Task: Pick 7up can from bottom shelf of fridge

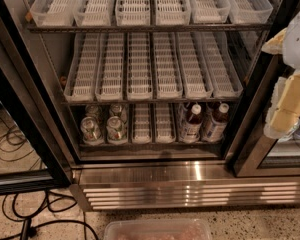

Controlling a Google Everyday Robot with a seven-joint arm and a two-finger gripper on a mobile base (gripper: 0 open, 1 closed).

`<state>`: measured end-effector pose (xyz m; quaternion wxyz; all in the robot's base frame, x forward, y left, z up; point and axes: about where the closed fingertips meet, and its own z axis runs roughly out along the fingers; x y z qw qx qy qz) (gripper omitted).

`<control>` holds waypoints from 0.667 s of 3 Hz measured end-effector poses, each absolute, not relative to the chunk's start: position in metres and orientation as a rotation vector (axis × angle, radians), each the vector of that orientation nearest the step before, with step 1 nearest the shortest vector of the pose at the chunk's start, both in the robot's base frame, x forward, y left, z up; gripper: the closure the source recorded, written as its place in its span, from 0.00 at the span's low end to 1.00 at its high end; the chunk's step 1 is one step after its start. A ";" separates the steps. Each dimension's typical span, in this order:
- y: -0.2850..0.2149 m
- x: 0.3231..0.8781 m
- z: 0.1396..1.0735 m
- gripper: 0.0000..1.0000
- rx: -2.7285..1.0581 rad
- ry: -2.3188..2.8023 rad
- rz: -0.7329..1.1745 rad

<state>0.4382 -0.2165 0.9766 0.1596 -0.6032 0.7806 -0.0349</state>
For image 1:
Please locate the clear plastic container on floor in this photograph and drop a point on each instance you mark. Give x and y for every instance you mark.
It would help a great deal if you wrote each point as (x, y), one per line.
(158, 229)

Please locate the tea bottle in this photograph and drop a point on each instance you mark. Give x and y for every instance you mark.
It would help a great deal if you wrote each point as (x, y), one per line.
(216, 122)
(191, 123)

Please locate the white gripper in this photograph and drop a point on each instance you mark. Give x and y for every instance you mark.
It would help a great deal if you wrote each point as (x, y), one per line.
(298, 39)

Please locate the bottom shelf empty tray right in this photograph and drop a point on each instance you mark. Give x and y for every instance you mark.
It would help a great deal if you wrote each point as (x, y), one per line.
(164, 123)

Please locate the right tea bottle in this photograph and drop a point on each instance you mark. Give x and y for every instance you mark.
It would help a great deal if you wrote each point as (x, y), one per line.
(216, 122)

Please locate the open fridge door left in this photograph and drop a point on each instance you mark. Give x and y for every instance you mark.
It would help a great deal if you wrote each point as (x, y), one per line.
(21, 99)

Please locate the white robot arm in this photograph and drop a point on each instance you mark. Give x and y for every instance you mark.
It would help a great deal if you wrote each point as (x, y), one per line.
(291, 44)

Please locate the left tea bottle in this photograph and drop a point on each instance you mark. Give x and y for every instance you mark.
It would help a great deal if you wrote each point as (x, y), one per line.
(191, 123)

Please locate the stainless steel fridge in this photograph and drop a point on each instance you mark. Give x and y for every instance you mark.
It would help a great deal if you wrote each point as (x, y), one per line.
(244, 168)

